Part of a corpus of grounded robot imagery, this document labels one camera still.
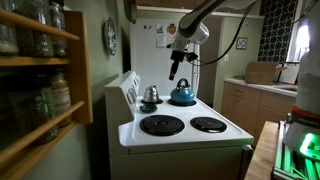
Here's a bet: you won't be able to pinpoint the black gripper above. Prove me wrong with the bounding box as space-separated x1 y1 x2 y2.
168 49 185 82

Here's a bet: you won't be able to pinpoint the small dark blue plate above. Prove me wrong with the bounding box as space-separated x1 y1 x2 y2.
139 103 158 114

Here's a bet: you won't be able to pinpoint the white electric stove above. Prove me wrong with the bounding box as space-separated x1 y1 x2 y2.
104 70 255 180

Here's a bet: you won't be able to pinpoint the white refrigerator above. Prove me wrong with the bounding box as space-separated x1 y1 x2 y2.
129 18 202 98

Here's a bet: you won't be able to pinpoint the small black coil burner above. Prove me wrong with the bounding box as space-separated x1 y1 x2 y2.
189 116 228 134
140 97 164 105

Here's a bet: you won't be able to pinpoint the small silver metal teapot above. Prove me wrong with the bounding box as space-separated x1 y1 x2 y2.
143 85 160 103

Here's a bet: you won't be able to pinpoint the large black coil burner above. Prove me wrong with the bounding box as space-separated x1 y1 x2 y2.
139 114 186 137
167 98 198 108

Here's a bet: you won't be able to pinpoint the white paper note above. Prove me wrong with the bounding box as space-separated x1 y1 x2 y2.
156 23 167 48

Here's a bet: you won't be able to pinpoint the paper with red picture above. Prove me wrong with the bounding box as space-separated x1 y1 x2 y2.
166 23 178 48

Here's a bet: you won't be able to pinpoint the wooden kitchen counter cabinet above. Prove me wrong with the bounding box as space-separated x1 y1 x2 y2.
220 77 299 148

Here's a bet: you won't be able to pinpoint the open cardboard box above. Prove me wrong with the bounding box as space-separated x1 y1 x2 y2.
244 61 289 86

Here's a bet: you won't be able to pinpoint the wooden spice shelf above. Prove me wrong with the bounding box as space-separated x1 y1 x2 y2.
0 9 94 180

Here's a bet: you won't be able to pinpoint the labelled jar with brown contents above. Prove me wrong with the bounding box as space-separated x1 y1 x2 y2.
49 71 72 128

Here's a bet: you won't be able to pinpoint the black white patterned curtain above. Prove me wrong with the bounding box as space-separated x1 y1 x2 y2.
257 0 303 63

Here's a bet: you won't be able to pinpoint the white paper sheet on counter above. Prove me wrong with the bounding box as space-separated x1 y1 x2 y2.
278 63 302 85

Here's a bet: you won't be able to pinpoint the slim glass spice jar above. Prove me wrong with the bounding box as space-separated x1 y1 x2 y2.
49 1 68 58

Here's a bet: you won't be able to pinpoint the large glass jar dark contents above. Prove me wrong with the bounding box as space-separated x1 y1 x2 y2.
16 0 54 58

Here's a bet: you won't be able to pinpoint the dark glass jar green herbs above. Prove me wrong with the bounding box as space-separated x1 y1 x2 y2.
9 74 60 145

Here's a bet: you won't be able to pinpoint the glass jar with pale contents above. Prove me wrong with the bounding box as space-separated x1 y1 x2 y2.
0 0 20 56

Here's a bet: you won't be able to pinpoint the blue kettle with black handle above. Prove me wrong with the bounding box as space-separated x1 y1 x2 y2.
170 77 196 105

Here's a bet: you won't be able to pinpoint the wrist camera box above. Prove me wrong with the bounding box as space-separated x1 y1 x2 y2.
184 51 199 63

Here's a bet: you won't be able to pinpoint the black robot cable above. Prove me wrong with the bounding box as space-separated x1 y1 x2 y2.
188 0 258 67

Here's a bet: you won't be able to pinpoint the decorative patterned wall plate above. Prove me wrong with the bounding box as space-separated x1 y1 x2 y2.
103 17 118 56

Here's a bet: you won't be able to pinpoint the small patterned wall tile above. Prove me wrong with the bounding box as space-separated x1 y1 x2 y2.
235 37 249 51

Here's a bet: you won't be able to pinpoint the green lit robot mount frame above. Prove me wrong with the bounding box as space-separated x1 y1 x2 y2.
271 120 320 180

